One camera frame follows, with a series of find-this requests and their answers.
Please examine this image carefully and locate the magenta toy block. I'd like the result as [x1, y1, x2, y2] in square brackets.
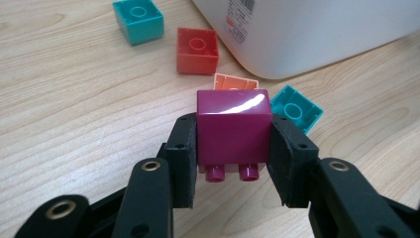
[196, 88, 273, 183]

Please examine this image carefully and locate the white plastic bin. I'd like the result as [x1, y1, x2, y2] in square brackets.
[191, 0, 420, 80]

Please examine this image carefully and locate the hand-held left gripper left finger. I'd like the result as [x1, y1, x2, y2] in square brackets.
[163, 112, 199, 209]

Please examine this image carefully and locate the red toy block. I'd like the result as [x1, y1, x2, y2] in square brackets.
[175, 27, 220, 76]

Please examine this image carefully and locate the coral toy block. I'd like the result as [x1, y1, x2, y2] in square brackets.
[212, 72, 260, 91]

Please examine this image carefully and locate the teal square toy block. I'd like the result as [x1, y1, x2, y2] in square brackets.
[269, 84, 325, 136]
[112, 0, 165, 47]

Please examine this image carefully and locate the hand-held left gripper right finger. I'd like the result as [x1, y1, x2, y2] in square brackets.
[266, 113, 321, 209]

